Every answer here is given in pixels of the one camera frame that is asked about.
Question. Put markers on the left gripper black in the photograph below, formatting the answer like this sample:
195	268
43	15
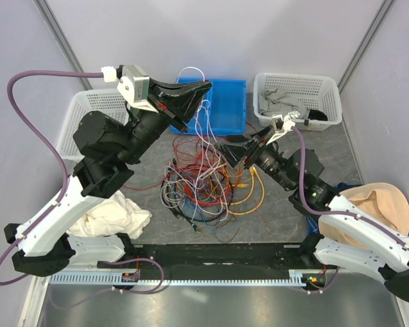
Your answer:
178	101

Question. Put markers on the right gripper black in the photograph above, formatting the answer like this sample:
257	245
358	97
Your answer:
240	146

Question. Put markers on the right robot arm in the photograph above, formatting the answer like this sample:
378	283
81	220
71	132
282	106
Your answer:
384	255

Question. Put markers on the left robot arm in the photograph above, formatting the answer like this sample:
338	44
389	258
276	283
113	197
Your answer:
109	149

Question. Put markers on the blue divided plastic bin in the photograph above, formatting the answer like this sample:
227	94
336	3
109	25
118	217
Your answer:
227	108

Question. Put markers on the empty white basket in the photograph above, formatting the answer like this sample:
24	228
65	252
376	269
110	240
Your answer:
108	101

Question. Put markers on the grey adidas sweatshirt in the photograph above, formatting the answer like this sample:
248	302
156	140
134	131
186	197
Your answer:
278	101

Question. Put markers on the black cloth in basket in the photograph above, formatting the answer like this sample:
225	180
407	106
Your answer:
317	115

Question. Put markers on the white basket with clothes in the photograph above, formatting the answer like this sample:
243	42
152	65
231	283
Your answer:
315	92

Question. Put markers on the blue cloth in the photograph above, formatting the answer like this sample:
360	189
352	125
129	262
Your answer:
312	223

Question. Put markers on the white cloth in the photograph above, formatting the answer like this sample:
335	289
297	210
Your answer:
117	214

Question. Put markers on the beige bucket hat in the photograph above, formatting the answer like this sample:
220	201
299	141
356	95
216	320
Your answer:
382	201

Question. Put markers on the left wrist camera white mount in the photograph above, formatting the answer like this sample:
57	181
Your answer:
133	85

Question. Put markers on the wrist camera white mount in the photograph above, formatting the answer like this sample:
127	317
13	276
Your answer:
282	125
133	85

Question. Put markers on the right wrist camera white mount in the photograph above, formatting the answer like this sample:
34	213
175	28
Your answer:
282	125

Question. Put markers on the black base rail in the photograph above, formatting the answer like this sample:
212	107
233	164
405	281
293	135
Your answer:
224	262

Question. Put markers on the left grey aluminium post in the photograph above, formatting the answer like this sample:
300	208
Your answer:
55	28

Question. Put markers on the grey aluminium corner post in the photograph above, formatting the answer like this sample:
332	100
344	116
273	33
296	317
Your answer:
371	32

